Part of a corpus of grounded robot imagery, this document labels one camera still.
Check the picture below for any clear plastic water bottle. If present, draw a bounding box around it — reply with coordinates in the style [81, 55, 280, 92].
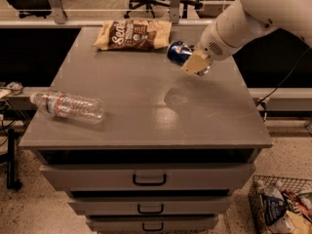
[30, 90, 104, 124]

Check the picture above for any black office chair centre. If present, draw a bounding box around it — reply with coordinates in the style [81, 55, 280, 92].
[124, 0, 203, 22]

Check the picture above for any black stand leg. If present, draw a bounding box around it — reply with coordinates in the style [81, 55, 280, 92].
[7, 129, 22, 190]

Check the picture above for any wire basket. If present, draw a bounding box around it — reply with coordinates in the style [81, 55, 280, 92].
[249, 175, 312, 234]

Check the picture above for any black cable right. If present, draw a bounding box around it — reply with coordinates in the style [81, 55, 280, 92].
[254, 46, 312, 122]

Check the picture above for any grey drawer cabinet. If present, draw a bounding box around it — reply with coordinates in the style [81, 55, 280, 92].
[20, 27, 272, 234]

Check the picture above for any drawer black handle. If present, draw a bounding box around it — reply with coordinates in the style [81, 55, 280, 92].
[136, 204, 164, 215]
[133, 175, 167, 186]
[141, 222, 164, 232]

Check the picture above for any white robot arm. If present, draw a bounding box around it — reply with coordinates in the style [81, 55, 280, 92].
[182, 0, 312, 75]

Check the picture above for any middle drawer black handle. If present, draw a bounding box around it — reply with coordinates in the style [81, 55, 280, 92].
[136, 204, 164, 215]

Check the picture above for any blue pepsi can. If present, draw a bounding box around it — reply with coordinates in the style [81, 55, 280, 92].
[167, 40, 196, 69]

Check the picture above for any blue snack bag in basket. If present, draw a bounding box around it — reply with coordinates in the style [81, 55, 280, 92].
[262, 195, 287, 225]

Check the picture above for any yellow snack bag in basket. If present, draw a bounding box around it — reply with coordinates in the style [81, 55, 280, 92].
[286, 212, 312, 234]

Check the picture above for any brown chip bag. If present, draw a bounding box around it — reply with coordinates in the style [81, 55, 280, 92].
[94, 19, 172, 51]

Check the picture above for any bottom drawer black handle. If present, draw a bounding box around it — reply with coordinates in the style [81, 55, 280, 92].
[141, 222, 164, 232]

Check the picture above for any red snack bag in basket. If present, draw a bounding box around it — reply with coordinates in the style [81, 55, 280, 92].
[282, 189, 312, 221]

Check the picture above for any top drawer black handle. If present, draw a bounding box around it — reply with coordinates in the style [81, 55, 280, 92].
[133, 175, 167, 186]

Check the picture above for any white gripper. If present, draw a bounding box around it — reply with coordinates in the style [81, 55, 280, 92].
[182, 7, 257, 76]

